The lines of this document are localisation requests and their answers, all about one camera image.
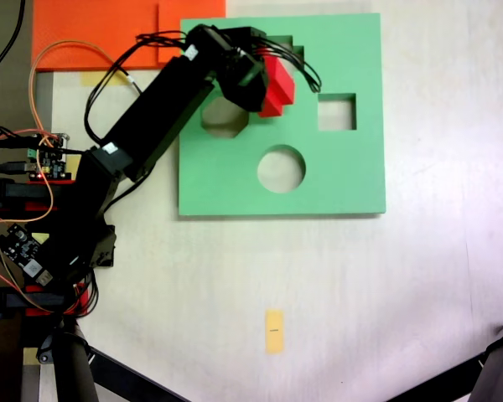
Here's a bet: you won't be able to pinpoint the red cross columnar block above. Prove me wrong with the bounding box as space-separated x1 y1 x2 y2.
257 54 298 119

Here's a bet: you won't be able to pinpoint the orange flat block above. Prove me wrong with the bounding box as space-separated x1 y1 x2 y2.
156 0 227 64
31 0 160 71

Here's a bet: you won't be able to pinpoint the green shape hole board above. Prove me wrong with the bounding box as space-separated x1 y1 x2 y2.
178 12 387 218

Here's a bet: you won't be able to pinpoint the long yellow tape strip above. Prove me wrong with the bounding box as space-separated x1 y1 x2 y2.
80 70 126 88

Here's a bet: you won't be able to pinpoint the circuit board with green terminal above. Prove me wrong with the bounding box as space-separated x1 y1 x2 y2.
26 132 75 183

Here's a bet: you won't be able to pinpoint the black USB plug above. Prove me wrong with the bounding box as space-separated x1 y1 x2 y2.
0 160 38 174
0 136 39 151

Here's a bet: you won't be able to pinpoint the yellow tape marker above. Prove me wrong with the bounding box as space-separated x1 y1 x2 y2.
264 309 287 356

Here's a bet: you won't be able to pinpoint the black circuit board with chips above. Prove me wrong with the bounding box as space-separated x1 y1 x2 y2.
0 223 54 289

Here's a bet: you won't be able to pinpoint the black tripod leg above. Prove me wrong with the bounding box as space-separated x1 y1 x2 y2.
86 346 190 402
384 354 488 402
49 328 101 402
470 315 503 402

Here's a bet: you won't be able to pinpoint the black gripper wire loop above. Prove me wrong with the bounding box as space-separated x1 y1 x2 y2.
251 36 324 95

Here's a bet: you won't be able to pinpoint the black arm wire bundle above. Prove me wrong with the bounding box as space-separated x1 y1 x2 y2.
84 29 190 147

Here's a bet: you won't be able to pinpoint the thin orange wire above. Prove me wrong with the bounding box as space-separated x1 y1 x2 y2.
28 39 119 146

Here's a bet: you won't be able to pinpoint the thick black cable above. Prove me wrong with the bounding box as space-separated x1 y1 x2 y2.
0 0 28 115

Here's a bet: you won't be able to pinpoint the red printed base bracket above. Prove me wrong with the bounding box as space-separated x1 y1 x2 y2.
23 281 90 318
23 178 75 213

